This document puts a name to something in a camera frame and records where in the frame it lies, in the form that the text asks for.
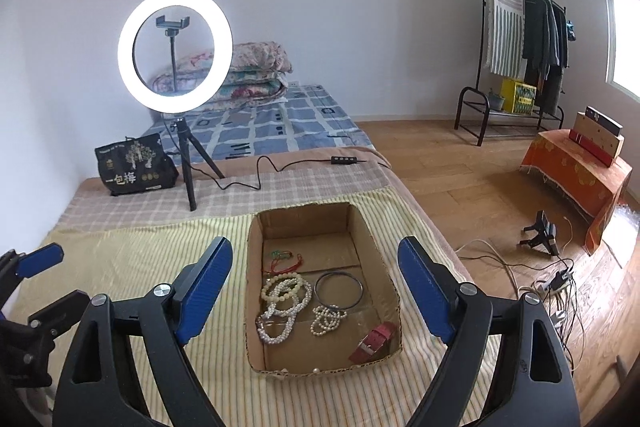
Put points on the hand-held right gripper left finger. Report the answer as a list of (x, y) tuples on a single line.
[(205, 292)]

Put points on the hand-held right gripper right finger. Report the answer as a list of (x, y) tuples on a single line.
[(425, 292)]

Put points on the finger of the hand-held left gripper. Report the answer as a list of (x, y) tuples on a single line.
[(62, 312), (40, 257)]

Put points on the black bangle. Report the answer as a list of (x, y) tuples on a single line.
[(315, 291)]

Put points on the cardboard box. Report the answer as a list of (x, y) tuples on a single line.
[(310, 252)]

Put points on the red watch band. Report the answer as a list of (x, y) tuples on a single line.
[(372, 339)]

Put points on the yellow striped cloth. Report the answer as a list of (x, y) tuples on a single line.
[(130, 257)]

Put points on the plaid blanket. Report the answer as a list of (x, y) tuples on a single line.
[(125, 207)]

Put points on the black snack bag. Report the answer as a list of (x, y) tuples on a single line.
[(130, 172)]

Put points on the small black floor tripod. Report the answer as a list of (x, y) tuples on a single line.
[(542, 232)]

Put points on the power strip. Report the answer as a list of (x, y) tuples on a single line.
[(557, 279)]

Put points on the orange cloth covered table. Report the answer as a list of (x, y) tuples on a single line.
[(565, 167)]

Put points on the blue patterned bed sheet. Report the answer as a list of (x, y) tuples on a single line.
[(300, 122)]

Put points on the yellow crate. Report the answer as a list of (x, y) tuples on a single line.
[(520, 97)]

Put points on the folded floral quilt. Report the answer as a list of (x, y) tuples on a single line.
[(250, 72)]

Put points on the tan gift box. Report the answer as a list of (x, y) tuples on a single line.
[(595, 144)]

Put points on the dark long box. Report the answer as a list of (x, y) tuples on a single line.
[(605, 119)]

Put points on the black phone holder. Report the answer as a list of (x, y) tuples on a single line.
[(172, 23)]

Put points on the dark hanging clothes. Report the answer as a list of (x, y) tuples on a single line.
[(542, 37)]

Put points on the striped hanging cloth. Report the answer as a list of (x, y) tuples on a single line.
[(505, 22)]

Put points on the window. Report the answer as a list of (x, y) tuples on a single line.
[(625, 42)]

